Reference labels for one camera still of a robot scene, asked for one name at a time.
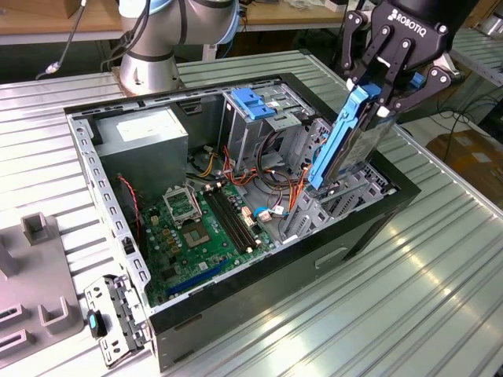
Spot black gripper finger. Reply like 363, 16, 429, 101
340, 8, 394, 90
376, 37, 455, 118

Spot silver disk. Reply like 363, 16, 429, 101
307, 80, 395, 192

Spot orange red power wire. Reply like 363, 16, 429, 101
288, 131, 331, 215

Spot grey metal disk bay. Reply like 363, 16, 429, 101
281, 117, 398, 244

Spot large brown cardboard box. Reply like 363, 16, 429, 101
426, 131, 503, 201

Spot blue plastic drive latch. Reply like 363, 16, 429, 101
231, 88, 276, 122

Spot grey metal optical drive cage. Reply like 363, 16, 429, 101
218, 78, 315, 174

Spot black RAM slot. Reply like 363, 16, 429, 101
219, 184, 259, 248
214, 185, 252, 251
208, 187, 247, 253
203, 188, 241, 255

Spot grey power supply unit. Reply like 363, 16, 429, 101
93, 105, 190, 205

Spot metal socket cover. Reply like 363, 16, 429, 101
161, 183, 204, 227

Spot CPU socket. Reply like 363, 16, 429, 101
179, 222, 215, 250

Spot black open PC case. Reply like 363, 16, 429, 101
62, 71, 422, 373

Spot green motherboard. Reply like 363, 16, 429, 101
139, 182, 276, 309

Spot small brown box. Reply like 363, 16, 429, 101
61, 0, 84, 19

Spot blue expansion slot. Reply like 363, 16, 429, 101
164, 257, 231, 299

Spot hinged metal slot retainer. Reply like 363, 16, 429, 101
83, 274, 152, 368

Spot grey parts rack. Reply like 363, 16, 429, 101
0, 211, 86, 361

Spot power supply wire bundle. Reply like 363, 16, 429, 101
186, 143, 303, 197

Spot blue SATA wire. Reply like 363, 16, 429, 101
251, 206, 292, 221

